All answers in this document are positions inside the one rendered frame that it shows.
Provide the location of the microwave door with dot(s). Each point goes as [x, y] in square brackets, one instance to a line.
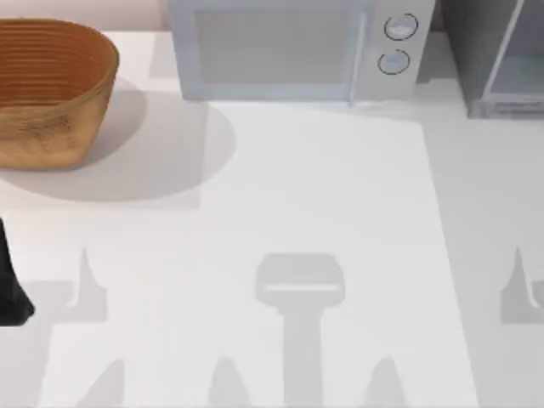
[272, 51]

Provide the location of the round microwave knob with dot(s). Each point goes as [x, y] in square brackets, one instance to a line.
[394, 61]
[400, 26]

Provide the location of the pale microwave oven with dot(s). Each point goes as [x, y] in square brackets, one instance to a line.
[421, 42]

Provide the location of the brown woven basket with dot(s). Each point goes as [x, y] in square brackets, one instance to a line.
[51, 106]

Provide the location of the grey cabinet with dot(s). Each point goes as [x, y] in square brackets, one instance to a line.
[480, 64]

